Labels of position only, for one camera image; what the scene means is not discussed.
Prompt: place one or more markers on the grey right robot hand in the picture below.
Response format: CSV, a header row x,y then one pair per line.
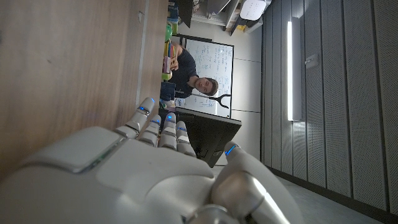
x,y
130,174

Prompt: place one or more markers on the black computer monitor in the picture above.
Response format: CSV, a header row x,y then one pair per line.
x,y
208,133

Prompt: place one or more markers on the dark blue box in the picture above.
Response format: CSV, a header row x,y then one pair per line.
x,y
167,91

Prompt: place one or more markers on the man in dark t-shirt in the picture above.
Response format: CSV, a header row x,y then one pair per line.
x,y
189,77

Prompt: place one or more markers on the black forked stand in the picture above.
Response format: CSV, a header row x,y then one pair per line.
x,y
221,100

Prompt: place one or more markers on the colourful toy stack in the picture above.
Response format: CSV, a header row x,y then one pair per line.
x,y
168,60

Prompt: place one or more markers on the white shelf unit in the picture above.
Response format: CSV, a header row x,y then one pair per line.
x,y
217,12

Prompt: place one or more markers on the long white ceiling light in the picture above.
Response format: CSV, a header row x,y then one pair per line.
x,y
290,70

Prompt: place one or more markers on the white air purifier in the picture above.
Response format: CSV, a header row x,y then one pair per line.
x,y
252,9

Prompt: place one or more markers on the whiteboard with black frame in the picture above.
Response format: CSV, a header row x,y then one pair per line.
x,y
214,71

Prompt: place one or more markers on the grey wall switch plate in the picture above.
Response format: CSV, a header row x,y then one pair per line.
x,y
311,61

